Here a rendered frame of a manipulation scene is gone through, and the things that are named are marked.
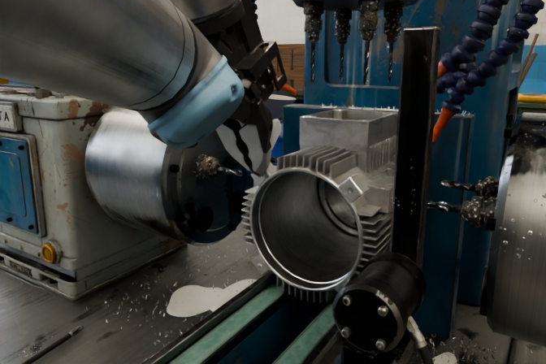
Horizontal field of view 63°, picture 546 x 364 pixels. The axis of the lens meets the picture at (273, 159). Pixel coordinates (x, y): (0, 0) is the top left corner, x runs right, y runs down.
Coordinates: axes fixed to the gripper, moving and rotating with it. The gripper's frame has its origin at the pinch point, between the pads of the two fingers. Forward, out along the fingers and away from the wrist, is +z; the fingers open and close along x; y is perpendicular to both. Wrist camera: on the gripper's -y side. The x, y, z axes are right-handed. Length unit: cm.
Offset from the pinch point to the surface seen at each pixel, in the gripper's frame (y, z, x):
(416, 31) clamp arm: 5.9, -15.0, -19.3
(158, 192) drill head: -3.4, 3.9, 16.3
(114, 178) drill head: -3.0, 3.3, 25.8
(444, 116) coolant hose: 12.8, -0.6, -19.7
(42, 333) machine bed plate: -23.5, 19.5, 33.6
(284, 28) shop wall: 466, 203, 295
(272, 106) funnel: 113, 74, 82
